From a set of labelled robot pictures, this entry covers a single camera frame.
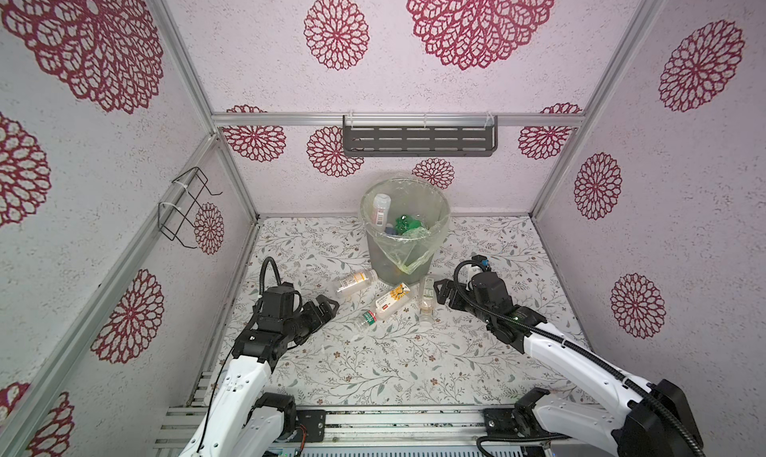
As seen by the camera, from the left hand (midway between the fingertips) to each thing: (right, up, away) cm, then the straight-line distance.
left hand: (329, 318), depth 79 cm
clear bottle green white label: (+28, -1, +15) cm, 32 cm away
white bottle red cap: (+13, +30, +12) cm, 35 cm away
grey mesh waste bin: (+16, +12, +15) cm, 25 cm away
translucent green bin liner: (+26, +34, +15) cm, 45 cm away
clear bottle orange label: (+6, +8, +16) cm, 19 cm away
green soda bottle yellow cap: (+21, +26, +8) cm, 34 cm away
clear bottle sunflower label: (+16, +1, +10) cm, 19 cm away
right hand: (+32, +9, +2) cm, 33 cm away
